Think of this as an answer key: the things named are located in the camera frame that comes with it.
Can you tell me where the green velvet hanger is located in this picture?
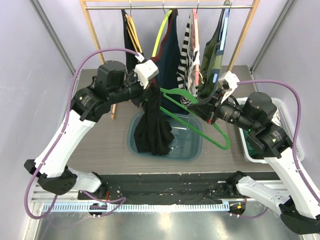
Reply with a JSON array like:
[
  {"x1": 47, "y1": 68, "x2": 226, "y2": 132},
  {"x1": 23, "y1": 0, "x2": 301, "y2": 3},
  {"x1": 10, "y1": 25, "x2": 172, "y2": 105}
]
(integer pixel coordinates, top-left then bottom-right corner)
[{"x1": 144, "y1": 87, "x2": 231, "y2": 151}]

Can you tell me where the orange yellow hanger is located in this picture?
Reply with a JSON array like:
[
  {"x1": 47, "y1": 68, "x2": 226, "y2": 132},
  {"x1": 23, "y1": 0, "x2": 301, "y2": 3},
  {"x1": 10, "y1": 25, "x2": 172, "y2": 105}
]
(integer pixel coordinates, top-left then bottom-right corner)
[{"x1": 124, "y1": 13, "x2": 143, "y2": 54}]

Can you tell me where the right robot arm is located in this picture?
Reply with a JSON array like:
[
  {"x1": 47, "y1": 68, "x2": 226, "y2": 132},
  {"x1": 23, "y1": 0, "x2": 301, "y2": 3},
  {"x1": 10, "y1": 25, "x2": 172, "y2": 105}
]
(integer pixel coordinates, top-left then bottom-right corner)
[{"x1": 187, "y1": 91, "x2": 320, "y2": 235}]

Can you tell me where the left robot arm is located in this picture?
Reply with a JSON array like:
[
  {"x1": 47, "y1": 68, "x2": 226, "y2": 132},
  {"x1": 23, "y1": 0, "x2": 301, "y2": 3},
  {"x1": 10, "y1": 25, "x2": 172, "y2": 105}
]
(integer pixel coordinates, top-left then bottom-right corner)
[{"x1": 24, "y1": 60, "x2": 159, "y2": 200}]

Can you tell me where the olive green tank top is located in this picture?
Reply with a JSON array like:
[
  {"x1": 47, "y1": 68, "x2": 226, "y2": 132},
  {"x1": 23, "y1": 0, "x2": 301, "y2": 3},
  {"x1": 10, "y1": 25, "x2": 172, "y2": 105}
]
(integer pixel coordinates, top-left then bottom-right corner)
[{"x1": 195, "y1": 4, "x2": 228, "y2": 102}]

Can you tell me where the navy maroon tank top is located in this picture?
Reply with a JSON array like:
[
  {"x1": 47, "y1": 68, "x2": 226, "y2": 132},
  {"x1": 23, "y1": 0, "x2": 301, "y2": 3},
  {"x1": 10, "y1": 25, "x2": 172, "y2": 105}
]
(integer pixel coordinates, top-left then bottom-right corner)
[{"x1": 151, "y1": 9, "x2": 189, "y2": 115}]

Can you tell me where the striped black white tank top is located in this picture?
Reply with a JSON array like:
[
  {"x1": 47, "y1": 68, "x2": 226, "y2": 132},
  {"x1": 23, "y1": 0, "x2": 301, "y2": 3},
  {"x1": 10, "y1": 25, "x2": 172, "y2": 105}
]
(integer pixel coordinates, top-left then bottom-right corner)
[{"x1": 176, "y1": 15, "x2": 198, "y2": 98}]

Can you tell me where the neon yellow hanger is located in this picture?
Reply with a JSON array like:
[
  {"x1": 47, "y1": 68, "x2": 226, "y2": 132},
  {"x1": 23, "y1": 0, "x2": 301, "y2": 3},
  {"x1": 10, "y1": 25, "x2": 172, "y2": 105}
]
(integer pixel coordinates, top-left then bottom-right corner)
[{"x1": 151, "y1": 9, "x2": 173, "y2": 58}]

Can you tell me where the pink hanger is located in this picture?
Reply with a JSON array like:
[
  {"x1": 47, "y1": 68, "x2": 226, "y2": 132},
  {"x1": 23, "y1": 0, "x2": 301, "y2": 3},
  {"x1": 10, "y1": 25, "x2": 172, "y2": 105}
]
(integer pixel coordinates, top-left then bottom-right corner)
[{"x1": 188, "y1": 8, "x2": 202, "y2": 89}]

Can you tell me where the light blue hanger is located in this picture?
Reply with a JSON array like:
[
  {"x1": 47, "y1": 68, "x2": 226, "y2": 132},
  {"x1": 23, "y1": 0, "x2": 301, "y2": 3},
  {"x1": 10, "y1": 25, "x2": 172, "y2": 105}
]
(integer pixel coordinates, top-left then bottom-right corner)
[{"x1": 211, "y1": 0, "x2": 231, "y2": 84}]

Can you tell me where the blue plastic tub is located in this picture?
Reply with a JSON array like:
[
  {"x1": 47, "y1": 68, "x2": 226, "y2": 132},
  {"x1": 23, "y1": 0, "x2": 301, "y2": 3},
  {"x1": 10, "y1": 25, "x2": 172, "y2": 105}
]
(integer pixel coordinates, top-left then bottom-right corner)
[{"x1": 126, "y1": 112, "x2": 203, "y2": 162}]

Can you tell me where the folded green garment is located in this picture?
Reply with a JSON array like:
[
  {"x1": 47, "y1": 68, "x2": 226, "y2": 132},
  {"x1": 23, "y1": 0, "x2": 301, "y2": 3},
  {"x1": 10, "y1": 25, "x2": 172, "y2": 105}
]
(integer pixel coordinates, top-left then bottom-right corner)
[{"x1": 243, "y1": 129, "x2": 263, "y2": 159}]

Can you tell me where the white plastic basket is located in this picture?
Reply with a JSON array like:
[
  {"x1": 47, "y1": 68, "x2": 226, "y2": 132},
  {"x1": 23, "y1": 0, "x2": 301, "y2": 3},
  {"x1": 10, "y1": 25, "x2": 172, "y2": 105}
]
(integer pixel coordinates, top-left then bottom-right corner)
[{"x1": 238, "y1": 97, "x2": 305, "y2": 164}]

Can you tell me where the wooden clothes rack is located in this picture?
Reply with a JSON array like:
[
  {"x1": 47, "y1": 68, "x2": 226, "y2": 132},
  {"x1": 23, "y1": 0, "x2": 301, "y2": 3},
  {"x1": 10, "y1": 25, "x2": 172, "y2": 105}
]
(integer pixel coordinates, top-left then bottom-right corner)
[{"x1": 78, "y1": 0, "x2": 261, "y2": 121}]

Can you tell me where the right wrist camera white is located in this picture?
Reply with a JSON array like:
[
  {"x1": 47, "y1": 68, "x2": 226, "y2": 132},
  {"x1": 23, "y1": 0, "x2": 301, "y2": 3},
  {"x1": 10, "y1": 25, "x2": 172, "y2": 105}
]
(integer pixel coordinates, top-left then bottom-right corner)
[{"x1": 218, "y1": 71, "x2": 240, "y2": 103}]

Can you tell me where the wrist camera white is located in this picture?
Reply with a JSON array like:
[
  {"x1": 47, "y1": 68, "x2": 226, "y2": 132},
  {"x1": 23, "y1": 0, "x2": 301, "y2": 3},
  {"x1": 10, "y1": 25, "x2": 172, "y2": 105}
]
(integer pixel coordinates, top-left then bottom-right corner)
[
  {"x1": 218, "y1": 71, "x2": 240, "y2": 103},
  {"x1": 134, "y1": 53, "x2": 159, "y2": 90}
]

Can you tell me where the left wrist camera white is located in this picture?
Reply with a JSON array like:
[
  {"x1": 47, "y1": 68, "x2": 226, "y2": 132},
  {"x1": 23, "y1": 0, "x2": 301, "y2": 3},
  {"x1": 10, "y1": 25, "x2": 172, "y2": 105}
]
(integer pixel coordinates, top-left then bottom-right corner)
[{"x1": 134, "y1": 53, "x2": 159, "y2": 90}]

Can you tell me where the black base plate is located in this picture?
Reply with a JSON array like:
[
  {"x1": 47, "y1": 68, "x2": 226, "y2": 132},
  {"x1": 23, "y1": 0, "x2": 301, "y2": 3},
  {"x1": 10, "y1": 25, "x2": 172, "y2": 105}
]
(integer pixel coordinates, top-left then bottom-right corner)
[{"x1": 77, "y1": 171, "x2": 266, "y2": 205}]

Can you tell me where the white slotted cable duct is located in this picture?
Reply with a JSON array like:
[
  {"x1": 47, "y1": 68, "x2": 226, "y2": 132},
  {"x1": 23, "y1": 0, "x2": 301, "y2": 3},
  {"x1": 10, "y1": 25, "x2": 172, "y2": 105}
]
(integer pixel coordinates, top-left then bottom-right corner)
[{"x1": 51, "y1": 201, "x2": 230, "y2": 213}]

